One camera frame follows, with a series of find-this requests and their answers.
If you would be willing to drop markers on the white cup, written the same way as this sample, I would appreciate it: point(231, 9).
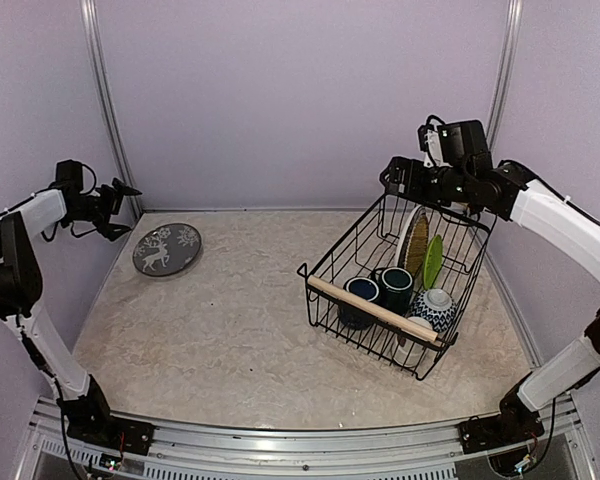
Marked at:
point(406, 352)

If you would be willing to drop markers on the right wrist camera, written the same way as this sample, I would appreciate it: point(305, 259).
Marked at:
point(459, 144)

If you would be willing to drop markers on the grey reindeer plate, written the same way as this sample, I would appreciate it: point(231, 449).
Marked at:
point(167, 250)

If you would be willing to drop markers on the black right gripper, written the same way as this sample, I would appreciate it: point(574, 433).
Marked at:
point(414, 187)

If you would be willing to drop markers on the left aluminium corner post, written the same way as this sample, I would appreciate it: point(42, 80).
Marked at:
point(89, 15)

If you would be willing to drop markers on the dark green mug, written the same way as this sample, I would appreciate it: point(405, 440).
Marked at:
point(396, 288)

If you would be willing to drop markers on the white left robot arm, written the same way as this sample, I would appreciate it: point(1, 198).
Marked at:
point(21, 282)

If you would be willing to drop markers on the yellow woven pattern plate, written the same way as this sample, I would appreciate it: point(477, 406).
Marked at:
point(417, 244)

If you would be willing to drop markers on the right aluminium corner post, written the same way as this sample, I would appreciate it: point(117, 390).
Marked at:
point(505, 69)

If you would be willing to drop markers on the aluminium corner post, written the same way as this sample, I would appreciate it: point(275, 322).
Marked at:
point(89, 15)
point(505, 69)

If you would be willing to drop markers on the green leaf shaped plate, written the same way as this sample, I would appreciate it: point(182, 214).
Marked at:
point(432, 263)

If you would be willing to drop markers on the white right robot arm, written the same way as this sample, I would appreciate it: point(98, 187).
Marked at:
point(567, 286)

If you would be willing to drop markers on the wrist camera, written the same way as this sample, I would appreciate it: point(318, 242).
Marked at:
point(459, 144)
point(69, 176)

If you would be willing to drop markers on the black wire dish rack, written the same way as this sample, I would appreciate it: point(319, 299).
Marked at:
point(370, 243)

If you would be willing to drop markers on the black white striped plate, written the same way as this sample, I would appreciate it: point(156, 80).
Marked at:
point(403, 239)

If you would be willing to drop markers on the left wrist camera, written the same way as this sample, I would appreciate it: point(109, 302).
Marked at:
point(69, 176)

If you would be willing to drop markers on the aluminium front rail frame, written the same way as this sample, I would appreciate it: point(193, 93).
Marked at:
point(188, 450)

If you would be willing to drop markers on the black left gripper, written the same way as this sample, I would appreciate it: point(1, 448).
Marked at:
point(105, 227)

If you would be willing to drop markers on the blue white patterned bowl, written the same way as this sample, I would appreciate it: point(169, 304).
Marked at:
point(435, 306)

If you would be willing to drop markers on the wooden rack handle near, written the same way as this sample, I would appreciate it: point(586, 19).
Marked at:
point(405, 325)

